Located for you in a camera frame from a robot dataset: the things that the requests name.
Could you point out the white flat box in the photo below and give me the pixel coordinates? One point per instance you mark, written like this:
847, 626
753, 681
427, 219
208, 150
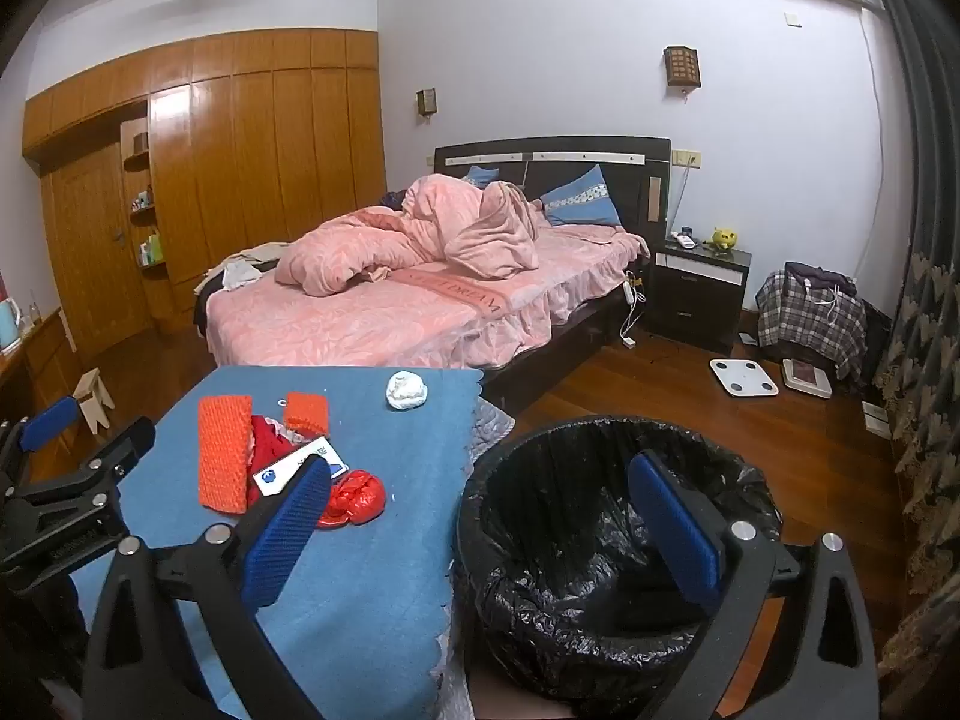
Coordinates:
876, 418

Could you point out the dark purple cloth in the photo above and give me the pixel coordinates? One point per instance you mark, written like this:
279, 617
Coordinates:
391, 200

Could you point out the small wooden stool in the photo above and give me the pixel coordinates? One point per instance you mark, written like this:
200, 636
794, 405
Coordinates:
94, 397

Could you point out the pink small plush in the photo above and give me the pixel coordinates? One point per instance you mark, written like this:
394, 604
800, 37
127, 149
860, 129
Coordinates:
279, 429

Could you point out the plaid cloth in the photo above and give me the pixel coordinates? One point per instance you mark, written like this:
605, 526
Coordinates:
806, 315

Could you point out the green bottle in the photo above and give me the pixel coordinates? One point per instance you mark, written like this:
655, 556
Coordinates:
154, 247

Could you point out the blue tablecloth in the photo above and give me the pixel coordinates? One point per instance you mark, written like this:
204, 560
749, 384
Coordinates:
360, 577

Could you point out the dark nightstand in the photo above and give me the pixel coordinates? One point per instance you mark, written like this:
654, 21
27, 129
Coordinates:
697, 300

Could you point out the grey patterned curtain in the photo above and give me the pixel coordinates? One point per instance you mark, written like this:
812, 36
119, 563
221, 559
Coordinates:
930, 165

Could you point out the grey quilted cloth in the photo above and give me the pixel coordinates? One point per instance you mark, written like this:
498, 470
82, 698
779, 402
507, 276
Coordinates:
491, 427

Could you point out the pink duvet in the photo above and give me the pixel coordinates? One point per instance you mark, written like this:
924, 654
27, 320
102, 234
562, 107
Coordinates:
450, 225

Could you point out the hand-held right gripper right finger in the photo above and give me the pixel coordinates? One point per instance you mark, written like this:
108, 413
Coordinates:
675, 532

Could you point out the wall socket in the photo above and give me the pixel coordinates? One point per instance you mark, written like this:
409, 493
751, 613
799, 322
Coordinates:
688, 158

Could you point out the white remote control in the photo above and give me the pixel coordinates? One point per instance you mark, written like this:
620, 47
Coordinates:
686, 241

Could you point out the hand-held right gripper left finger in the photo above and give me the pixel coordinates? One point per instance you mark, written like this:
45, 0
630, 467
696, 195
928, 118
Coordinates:
289, 532

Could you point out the small wooden wall lamp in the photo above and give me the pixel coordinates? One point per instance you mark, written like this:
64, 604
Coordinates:
426, 100

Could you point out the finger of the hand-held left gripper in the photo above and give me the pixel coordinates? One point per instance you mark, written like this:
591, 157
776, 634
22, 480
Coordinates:
49, 420
112, 457

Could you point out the red glove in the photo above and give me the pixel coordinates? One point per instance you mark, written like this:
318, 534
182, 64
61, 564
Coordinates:
266, 442

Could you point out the white power strip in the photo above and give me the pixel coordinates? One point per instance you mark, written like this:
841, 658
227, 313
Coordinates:
631, 292

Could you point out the white bathroom scale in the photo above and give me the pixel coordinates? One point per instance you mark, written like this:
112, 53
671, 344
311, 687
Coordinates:
746, 377

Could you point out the white paper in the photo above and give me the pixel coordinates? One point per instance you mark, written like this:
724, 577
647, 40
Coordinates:
406, 390

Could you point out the light blue kettle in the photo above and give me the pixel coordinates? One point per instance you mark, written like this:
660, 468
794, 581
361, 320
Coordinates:
9, 322

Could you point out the pile of clothes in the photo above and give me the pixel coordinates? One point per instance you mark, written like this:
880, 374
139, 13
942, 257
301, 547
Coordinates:
240, 270

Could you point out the small white and blue box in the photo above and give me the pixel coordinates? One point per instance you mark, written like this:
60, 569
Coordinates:
274, 476

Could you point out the dark purple garment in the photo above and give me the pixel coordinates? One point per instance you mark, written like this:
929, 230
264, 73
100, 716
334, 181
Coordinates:
814, 274

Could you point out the white scale with dark centre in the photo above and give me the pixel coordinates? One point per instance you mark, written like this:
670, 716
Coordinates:
808, 376

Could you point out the wooden wardrobe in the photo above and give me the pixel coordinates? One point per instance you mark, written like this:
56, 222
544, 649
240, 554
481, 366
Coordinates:
262, 165

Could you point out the black bin with black bag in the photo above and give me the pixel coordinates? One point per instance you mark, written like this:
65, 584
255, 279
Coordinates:
570, 540

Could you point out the wooden sideboard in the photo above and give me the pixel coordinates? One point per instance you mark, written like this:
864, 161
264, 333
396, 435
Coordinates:
45, 367

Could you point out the blue pillow with white lace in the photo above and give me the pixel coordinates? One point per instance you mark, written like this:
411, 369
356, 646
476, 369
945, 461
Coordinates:
585, 195

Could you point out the large wooden wall lamp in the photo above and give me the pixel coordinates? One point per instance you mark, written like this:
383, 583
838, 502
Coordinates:
681, 66

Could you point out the yellow plush toy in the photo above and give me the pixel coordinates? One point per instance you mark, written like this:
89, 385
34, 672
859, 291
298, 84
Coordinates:
721, 238

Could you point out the dark bed with pink sheet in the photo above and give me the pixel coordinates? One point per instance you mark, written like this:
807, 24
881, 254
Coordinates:
360, 315

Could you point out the plain blue pillow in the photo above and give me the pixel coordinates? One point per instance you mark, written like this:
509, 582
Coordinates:
480, 174

